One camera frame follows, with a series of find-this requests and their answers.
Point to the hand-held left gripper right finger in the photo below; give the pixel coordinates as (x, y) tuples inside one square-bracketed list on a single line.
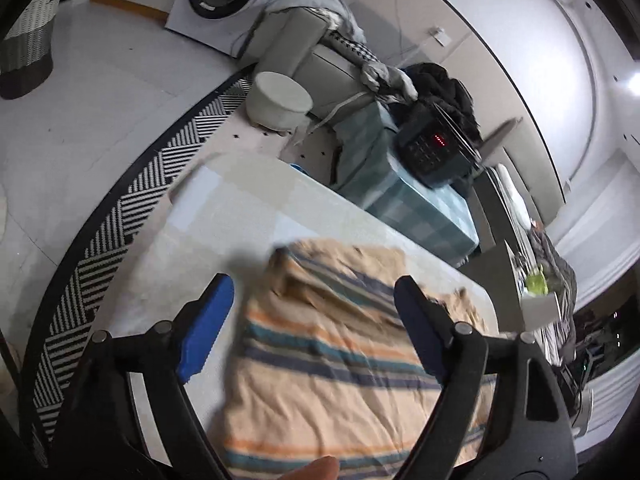
[(420, 330)]

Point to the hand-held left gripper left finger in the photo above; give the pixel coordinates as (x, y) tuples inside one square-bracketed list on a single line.
[(210, 330)]

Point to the beige striped shirt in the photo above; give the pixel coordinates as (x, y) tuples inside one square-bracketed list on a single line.
[(325, 360)]

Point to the grey cabinet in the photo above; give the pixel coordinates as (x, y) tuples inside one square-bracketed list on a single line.
[(500, 270)]

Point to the teal checked tablecloth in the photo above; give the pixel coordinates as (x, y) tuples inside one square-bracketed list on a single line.
[(415, 210)]

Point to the white box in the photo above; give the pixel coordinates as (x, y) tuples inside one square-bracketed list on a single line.
[(540, 310)]

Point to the green toy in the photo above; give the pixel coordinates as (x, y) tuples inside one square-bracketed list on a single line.
[(537, 282)]

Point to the dark grey jacket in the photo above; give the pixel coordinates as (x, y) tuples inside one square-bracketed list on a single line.
[(557, 270)]

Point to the black white striped rug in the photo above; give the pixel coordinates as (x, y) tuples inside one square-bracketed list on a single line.
[(125, 200)]

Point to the black appliance with red display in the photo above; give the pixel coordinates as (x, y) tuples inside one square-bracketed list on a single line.
[(430, 155)]

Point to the white round stool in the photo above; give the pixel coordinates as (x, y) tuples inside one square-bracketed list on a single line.
[(277, 100)]

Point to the black jacket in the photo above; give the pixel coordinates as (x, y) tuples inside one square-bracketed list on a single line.
[(445, 85)]

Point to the light grey garment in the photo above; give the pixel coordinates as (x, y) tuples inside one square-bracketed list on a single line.
[(387, 77)]

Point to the black white checked cloth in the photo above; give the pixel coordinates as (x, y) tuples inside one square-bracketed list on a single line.
[(355, 50)]

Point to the grey sofa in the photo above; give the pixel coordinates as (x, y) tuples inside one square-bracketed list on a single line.
[(320, 60)]

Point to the white washing machine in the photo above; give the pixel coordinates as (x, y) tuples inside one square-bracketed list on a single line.
[(225, 15)]

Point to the woven laundry basket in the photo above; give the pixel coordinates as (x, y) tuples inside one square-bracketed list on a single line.
[(27, 45)]

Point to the grey blanket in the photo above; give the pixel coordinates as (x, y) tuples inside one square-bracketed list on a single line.
[(310, 0)]

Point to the white wall socket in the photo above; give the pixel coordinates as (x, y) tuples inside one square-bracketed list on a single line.
[(440, 36)]

